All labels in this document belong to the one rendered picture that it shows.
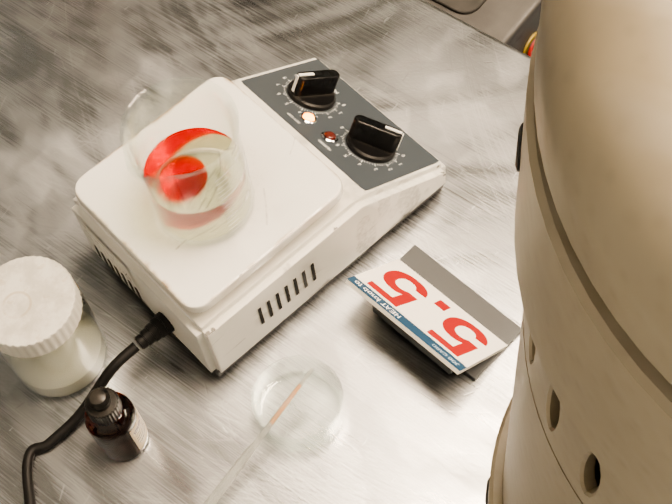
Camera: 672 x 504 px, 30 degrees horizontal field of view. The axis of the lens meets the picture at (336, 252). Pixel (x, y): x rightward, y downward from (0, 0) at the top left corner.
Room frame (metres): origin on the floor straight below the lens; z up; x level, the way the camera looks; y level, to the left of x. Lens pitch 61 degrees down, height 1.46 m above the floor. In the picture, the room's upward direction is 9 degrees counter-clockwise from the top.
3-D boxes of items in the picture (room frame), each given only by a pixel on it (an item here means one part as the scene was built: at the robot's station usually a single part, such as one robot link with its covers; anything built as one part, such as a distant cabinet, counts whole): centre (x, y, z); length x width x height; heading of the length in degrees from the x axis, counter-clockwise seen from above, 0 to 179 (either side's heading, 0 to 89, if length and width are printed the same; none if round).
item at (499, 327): (0.33, -0.05, 0.77); 0.09 x 0.06 x 0.04; 38
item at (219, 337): (0.42, 0.05, 0.79); 0.22 x 0.13 x 0.08; 124
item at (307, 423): (0.29, 0.04, 0.76); 0.06 x 0.06 x 0.02
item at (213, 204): (0.39, 0.07, 0.88); 0.07 x 0.06 x 0.08; 140
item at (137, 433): (0.29, 0.14, 0.78); 0.03 x 0.03 x 0.07
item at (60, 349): (0.35, 0.18, 0.79); 0.06 x 0.06 x 0.08
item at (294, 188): (0.40, 0.07, 0.83); 0.12 x 0.12 x 0.01; 34
